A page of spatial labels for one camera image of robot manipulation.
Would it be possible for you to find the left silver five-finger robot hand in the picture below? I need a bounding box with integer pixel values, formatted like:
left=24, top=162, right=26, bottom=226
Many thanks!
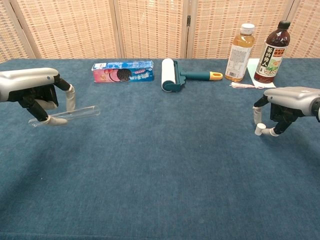
left=0, top=67, right=77, bottom=127

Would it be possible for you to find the teal lint roller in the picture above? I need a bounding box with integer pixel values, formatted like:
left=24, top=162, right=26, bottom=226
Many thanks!
left=161, top=58, right=224, bottom=93

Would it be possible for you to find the light tea bottle white cap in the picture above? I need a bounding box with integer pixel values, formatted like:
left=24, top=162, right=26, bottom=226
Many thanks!
left=224, top=23, right=256, bottom=83

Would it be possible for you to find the small white tube stopper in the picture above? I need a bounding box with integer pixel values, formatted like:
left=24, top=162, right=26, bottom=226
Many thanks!
left=254, top=123, right=266, bottom=137

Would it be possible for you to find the dark tea bottle black cap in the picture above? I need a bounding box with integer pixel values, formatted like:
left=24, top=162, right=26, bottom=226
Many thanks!
left=253, top=20, right=292, bottom=84

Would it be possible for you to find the white paper card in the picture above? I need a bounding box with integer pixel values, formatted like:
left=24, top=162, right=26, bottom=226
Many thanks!
left=246, top=58, right=277, bottom=89

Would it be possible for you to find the blue table cloth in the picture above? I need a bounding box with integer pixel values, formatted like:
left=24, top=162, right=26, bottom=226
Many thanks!
left=0, top=58, right=320, bottom=240

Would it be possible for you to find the bamboo folding screen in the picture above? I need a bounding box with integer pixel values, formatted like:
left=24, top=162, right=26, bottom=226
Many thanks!
left=0, top=0, right=320, bottom=63

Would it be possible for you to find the blue cookie box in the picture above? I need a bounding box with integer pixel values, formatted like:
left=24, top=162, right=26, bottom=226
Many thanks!
left=91, top=60, right=155, bottom=83

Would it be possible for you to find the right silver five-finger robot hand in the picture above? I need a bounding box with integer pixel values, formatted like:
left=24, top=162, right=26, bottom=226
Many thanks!
left=252, top=86, right=320, bottom=138

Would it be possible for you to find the clear glass test tube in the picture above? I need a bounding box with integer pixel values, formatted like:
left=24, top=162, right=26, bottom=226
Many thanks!
left=28, top=105, right=101, bottom=127

